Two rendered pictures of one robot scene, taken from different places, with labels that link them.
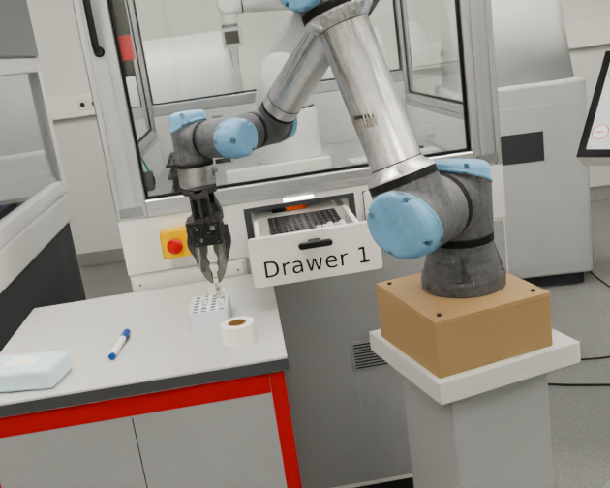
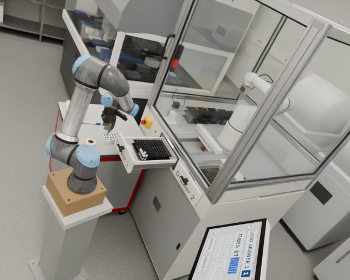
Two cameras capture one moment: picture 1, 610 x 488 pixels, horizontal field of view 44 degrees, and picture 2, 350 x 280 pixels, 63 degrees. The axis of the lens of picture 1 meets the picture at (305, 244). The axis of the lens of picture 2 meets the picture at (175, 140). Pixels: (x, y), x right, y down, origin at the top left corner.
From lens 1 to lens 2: 1.77 m
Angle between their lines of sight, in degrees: 51
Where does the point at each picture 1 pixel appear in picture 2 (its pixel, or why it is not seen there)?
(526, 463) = (57, 234)
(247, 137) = (105, 101)
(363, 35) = (75, 93)
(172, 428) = not seen: hidden behind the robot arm
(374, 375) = (154, 209)
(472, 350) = (51, 190)
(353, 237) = (128, 158)
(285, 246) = (120, 141)
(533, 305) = (63, 201)
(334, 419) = (143, 205)
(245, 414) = not seen: hidden behind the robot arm
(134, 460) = not seen: hidden behind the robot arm
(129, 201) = (149, 102)
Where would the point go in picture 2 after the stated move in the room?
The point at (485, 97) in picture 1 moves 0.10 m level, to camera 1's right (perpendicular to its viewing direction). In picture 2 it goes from (222, 178) to (231, 192)
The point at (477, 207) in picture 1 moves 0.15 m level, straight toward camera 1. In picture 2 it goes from (72, 164) to (39, 159)
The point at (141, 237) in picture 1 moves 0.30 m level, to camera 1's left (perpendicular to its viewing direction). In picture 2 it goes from (146, 113) to (135, 94)
